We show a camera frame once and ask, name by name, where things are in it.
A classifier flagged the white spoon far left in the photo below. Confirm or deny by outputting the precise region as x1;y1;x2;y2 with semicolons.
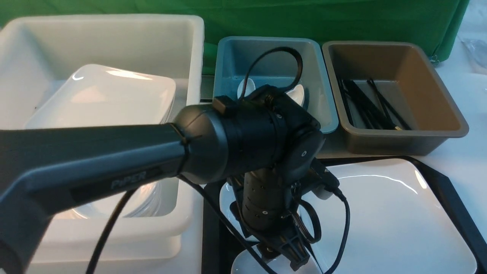
237;78;256;100

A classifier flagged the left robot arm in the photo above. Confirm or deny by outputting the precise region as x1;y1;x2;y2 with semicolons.
1;85;325;274

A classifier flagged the brown plastic bin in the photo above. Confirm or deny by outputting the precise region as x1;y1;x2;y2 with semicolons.
322;41;469;156

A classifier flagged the bundle of black chopsticks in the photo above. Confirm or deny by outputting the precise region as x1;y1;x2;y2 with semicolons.
338;78;412;131

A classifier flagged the large white plastic tub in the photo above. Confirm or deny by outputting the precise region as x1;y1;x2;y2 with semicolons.
1;14;204;261

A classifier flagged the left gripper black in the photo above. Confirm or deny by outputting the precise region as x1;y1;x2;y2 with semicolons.
228;169;322;272

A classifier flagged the stack of white bowls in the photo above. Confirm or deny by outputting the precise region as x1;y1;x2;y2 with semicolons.
56;182;160;220

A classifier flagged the stack of white square plates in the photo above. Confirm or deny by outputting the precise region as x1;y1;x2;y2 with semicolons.
24;64;177;129

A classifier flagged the white bowl tray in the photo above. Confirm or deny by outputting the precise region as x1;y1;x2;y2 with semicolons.
231;251;322;274
219;182;259;242

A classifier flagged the white spoon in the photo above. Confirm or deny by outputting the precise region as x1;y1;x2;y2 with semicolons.
237;78;256;100
286;84;306;107

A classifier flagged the green backdrop cloth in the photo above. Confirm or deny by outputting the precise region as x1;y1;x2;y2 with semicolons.
0;0;469;75

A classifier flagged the large white rice plate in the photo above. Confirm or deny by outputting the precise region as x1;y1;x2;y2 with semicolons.
329;158;477;274

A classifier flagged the clear plastic bag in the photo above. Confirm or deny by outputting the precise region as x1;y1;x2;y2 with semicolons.
460;37;487;75

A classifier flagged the teal plastic bin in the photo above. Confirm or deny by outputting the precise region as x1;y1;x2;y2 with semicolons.
213;36;339;135

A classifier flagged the black serving tray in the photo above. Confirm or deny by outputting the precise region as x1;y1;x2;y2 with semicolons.
201;156;487;274

